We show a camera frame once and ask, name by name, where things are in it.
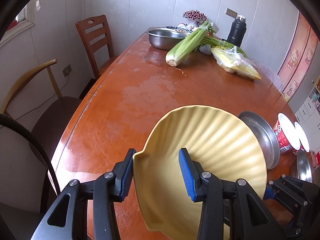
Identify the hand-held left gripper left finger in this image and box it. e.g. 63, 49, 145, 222
31, 149, 137, 240

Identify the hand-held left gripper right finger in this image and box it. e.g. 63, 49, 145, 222
178, 147, 285, 240

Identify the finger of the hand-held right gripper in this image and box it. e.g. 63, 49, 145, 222
285, 211, 320, 240
265, 174, 320, 215

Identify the stainless steel plate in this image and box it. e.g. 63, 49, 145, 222
237, 111, 280, 170
296, 150, 314, 183

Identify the red paper bowl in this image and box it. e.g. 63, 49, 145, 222
273, 113, 300, 154

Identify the yellow ribbed plate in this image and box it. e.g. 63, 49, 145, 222
132, 104, 268, 233

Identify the white bowl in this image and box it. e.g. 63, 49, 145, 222
294, 121, 310, 152

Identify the white drawer cabinet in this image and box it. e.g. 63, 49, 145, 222
294, 76, 320, 153

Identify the dark seat chair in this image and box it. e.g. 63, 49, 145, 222
0, 59, 83, 213

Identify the pale pink cloth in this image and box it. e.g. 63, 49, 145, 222
250, 60, 284, 93

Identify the bag of yellow noodles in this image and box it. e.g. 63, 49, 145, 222
211, 46, 262, 81

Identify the thick celery bunch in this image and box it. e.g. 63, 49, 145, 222
165, 21, 212, 67

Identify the pink cartoon print cabinet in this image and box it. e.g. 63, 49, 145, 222
276, 12, 320, 103

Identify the thin celery bunch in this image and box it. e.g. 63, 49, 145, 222
200, 35, 247, 55

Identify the stainless steel basin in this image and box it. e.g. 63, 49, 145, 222
147, 29, 187, 50

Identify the brown wooden slat chair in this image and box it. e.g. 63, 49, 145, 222
75, 14, 118, 80

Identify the blue patterned plate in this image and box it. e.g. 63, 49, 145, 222
165, 26, 193, 34

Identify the black thermos bottle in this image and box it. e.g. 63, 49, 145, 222
227, 15, 247, 48

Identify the dark red flower bouquet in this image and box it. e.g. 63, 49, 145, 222
182, 10, 207, 28

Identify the white window frame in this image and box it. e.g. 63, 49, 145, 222
0, 5, 35, 48

